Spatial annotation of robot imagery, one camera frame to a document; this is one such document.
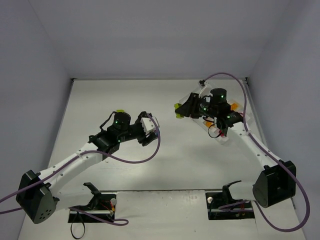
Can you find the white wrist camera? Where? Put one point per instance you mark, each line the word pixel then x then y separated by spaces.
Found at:
pixel 205 88
pixel 149 124

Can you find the white compartment sorting tray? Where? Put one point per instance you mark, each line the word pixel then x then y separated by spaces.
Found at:
pixel 239 133

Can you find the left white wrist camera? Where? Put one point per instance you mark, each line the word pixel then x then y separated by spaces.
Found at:
pixel 149 124

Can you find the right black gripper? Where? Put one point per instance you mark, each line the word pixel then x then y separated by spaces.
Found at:
pixel 196 105

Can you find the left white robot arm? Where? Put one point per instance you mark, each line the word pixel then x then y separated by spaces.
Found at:
pixel 40 194

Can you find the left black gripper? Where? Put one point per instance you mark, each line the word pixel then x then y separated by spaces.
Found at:
pixel 140 127

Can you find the long yellow brick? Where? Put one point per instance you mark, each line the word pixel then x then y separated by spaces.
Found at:
pixel 234 106

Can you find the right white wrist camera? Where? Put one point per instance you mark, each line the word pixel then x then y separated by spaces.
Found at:
pixel 205 88

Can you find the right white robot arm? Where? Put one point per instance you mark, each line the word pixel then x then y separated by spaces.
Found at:
pixel 274 180

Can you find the yellow curved brick front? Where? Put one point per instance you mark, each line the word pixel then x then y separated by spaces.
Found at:
pixel 208 124

